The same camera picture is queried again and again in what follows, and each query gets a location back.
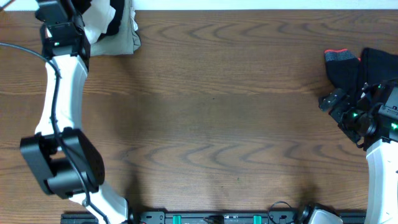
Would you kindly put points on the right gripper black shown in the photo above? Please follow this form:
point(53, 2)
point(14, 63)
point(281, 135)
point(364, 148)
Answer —
point(337, 114)

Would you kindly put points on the white t-shirt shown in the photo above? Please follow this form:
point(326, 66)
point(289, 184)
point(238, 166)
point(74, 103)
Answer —
point(97, 19)

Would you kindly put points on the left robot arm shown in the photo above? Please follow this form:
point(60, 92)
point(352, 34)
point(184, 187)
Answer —
point(60, 156)

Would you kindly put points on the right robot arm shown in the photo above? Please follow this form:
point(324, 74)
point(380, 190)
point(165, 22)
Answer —
point(371, 123)

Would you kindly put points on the black garment with red trim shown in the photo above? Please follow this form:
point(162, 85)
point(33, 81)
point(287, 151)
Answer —
point(342, 69)

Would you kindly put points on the black garment right edge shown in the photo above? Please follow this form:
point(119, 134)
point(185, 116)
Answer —
point(376, 66)

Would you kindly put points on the folded khaki garment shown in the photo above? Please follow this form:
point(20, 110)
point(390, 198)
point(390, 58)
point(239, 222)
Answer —
point(126, 41)

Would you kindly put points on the folded black garment on stack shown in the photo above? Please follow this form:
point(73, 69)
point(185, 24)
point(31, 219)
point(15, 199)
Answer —
point(113, 28)

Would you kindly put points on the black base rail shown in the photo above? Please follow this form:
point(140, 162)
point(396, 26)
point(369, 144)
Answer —
point(279, 213)

